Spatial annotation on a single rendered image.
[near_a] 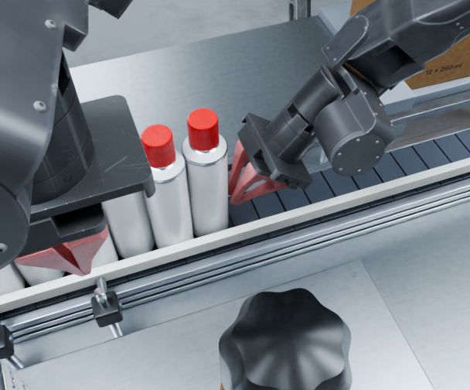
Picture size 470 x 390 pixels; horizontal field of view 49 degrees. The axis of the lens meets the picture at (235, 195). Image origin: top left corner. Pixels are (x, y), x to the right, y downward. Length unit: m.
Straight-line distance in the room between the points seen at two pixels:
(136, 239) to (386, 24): 0.37
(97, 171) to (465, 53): 0.82
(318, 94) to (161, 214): 0.22
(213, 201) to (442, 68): 0.52
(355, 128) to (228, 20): 2.11
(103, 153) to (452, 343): 0.57
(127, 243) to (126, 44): 1.91
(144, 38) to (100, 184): 2.29
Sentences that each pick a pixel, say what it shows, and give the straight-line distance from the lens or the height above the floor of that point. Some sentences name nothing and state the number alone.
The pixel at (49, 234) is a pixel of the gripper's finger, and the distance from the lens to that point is 0.26.
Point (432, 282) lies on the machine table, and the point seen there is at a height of 0.83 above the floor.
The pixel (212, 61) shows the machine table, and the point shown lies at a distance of 1.03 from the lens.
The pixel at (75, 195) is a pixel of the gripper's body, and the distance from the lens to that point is 0.25.
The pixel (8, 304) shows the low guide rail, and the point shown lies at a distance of 0.67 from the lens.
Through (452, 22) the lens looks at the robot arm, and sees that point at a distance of 0.54.
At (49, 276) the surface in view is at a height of 0.91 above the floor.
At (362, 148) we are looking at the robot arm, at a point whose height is 1.09.
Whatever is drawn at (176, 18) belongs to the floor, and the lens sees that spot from 2.63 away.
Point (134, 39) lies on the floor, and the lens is 2.53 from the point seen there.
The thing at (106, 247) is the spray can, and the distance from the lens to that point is 0.64.
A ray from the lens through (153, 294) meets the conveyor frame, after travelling 0.71.
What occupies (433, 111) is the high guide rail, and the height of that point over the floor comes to 0.96.
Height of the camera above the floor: 1.47
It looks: 53 degrees down
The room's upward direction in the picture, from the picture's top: straight up
